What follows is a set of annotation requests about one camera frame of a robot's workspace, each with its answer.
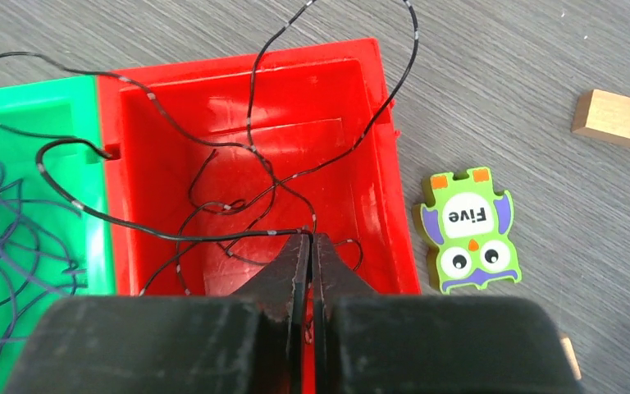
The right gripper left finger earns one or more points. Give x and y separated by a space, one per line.
247 342

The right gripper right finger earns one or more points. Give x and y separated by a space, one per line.
367 342

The green small toy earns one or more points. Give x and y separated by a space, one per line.
466 224

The red plastic bin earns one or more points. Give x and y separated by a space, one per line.
301 136

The wooden block near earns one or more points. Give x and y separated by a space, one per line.
569 351

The wooden block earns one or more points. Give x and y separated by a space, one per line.
569 351
603 116

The green plastic bin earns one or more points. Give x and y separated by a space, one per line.
48 248

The wooden block far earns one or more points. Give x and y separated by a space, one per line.
603 116

